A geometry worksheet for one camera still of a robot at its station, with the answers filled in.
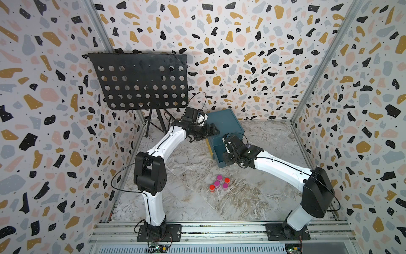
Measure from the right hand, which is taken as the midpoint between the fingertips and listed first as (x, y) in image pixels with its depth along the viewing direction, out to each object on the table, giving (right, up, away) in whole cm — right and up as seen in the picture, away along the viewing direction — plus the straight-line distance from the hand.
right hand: (226, 154), depth 86 cm
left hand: (-6, +12, +2) cm, 13 cm away
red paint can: (-8, -18, 0) cm, 20 cm away
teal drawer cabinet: (+1, +17, +5) cm, 18 cm away
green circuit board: (-34, -41, -14) cm, 55 cm away
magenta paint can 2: (-1, -18, +2) cm, 18 cm away
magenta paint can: (-5, -16, +2) cm, 17 cm away
